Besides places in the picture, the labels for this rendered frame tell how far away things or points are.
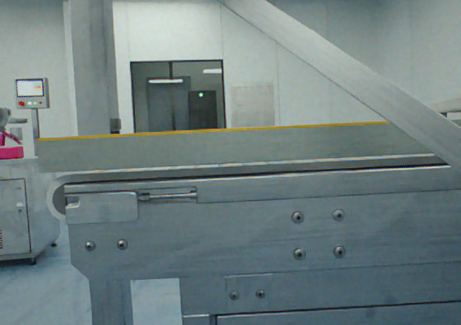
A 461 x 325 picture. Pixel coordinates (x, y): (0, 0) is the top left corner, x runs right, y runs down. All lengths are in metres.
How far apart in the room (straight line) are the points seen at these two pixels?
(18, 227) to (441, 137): 2.78
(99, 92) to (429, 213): 0.53
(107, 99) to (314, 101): 5.34
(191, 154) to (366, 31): 6.19
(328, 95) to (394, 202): 5.62
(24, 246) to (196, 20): 4.02
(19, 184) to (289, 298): 2.54
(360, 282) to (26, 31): 5.81
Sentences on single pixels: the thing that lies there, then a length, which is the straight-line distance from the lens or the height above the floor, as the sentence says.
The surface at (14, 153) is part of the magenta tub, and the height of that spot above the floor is 0.80.
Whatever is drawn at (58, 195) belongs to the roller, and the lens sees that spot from 0.40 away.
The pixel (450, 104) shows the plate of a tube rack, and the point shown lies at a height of 0.88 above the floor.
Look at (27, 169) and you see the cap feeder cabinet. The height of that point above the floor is 0.68.
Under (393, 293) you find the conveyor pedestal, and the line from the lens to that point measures 0.47.
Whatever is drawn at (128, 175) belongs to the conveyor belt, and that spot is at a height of 0.81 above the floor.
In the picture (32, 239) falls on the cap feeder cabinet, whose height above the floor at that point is 0.19.
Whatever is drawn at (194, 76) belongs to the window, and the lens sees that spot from 5.53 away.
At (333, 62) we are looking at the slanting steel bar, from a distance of 0.31.
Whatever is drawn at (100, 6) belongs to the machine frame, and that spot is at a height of 1.08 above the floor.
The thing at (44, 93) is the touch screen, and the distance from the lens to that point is 3.19.
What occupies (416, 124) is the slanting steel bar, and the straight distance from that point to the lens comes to 0.29.
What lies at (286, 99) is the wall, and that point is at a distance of 5.74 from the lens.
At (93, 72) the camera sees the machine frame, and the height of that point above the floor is 0.97.
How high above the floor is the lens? 0.85
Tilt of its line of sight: 3 degrees down
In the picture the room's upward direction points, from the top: 3 degrees counter-clockwise
